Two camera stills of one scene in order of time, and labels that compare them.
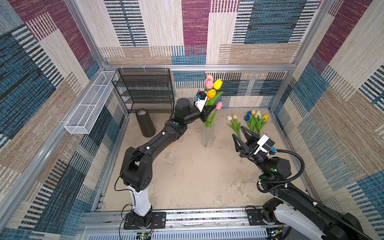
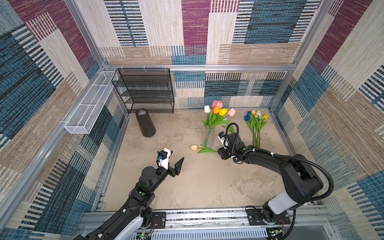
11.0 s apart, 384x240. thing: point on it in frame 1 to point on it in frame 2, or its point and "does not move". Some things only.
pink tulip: x=209 y=82 to x=216 y=103
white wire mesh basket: x=79 y=122 does not move
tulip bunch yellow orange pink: x=211 y=86 to x=218 y=114
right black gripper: x=250 y=146 to x=221 y=152
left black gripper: x=204 y=114 to x=175 y=171
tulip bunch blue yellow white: x=255 y=121 does not move
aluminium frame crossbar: x=251 y=67 does not move
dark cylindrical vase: x=147 y=126 does not move
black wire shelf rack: x=148 y=88 does not move
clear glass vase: x=207 y=134 does not move
